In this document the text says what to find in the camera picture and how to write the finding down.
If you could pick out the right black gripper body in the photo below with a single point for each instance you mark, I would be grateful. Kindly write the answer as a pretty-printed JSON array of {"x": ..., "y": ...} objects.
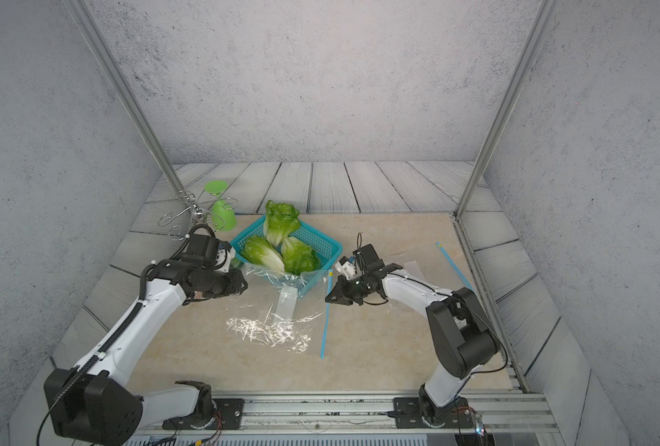
[{"x": 354, "y": 290}]

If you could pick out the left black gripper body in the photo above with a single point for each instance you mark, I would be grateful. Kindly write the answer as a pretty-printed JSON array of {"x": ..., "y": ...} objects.
[{"x": 219, "y": 283}]

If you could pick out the teal plastic basket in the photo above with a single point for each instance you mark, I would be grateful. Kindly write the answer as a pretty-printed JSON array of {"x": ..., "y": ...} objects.
[{"x": 328, "y": 250}]

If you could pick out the clear zipper bag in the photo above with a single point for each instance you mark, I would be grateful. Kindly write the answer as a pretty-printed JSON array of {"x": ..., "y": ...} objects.
[{"x": 282, "y": 311}]

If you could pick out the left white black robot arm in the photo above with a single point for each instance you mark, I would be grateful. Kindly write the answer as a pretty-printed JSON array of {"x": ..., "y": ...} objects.
[{"x": 91, "y": 402}]

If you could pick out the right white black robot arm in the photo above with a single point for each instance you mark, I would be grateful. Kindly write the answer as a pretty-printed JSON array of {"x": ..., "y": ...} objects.
[{"x": 463, "y": 337}]

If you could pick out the green plastic goblet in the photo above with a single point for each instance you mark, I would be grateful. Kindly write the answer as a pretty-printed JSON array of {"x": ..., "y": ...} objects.
[{"x": 222, "y": 216}]

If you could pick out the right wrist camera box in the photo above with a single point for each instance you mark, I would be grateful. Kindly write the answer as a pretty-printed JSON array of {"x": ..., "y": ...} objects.
[{"x": 347, "y": 268}]

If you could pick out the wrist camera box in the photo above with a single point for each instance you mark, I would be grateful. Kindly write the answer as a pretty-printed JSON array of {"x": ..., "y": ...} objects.
[
  {"x": 224, "y": 258},
  {"x": 347, "y": 268}
]

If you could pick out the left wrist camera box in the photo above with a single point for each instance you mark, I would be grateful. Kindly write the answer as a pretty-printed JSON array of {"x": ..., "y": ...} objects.
[{"x": 224, "y": 258}]

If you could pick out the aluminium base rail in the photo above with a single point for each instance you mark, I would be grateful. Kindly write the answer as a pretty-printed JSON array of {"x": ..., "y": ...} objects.
[{"x": 361, "y": 418}]

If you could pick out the left metal frame post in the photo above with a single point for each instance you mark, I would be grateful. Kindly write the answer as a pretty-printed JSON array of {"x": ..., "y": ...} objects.
[{"x": 82, "y": 17}]

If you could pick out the metal frame post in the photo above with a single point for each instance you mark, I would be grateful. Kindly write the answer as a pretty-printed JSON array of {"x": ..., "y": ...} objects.
[
  {"x": 82, "y": 17},
  {"x": 540, "y": 27}
]

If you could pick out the right metal frame post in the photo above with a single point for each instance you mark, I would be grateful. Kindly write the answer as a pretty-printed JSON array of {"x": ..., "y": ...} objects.
[{"x": 540, "y": 27}]

